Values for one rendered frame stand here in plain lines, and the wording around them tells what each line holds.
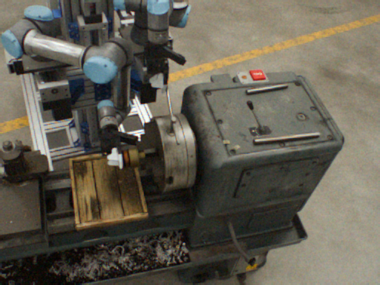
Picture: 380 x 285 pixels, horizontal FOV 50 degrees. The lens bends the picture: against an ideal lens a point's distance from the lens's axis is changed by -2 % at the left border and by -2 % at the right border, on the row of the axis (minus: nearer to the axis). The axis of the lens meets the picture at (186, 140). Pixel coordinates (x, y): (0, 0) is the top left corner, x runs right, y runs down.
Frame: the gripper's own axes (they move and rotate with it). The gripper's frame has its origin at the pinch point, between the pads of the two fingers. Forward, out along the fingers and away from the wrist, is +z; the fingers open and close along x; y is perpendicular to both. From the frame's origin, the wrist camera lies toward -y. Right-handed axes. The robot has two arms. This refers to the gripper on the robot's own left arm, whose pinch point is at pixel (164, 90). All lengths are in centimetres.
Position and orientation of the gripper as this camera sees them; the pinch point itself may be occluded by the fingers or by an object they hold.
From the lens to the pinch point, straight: 162.6
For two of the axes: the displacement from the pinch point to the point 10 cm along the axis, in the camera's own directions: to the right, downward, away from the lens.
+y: -9.6, 1.3, -2.5
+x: 2.8, 5.2, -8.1
